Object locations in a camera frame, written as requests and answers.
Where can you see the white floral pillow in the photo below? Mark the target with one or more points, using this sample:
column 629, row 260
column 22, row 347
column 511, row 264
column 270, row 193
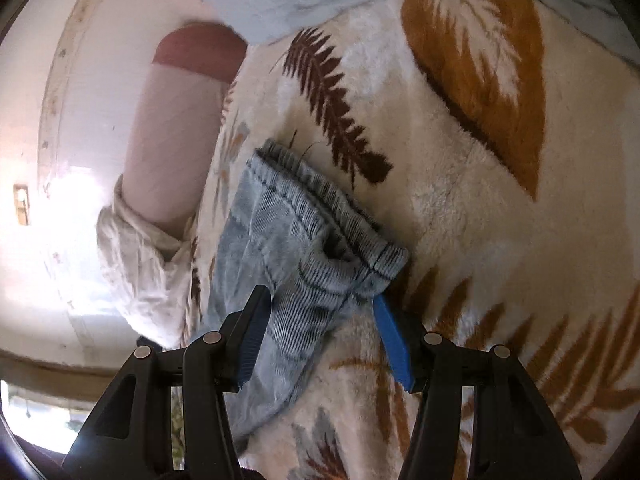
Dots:
column 145, row 280

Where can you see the cream leaf print blanket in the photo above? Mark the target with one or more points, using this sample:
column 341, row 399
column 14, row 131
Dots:
column 500, row 240

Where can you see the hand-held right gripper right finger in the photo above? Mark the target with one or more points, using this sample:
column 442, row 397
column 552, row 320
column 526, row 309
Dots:
column 395, row 345

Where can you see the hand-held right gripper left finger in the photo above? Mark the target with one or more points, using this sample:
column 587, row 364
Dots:
column 246, row 360

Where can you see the pink bolster cushion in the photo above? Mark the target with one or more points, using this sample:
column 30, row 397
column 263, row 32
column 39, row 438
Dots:
column 170, row 135

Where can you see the light blue denim pants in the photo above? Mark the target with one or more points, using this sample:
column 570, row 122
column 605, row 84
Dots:
column 280, row 240

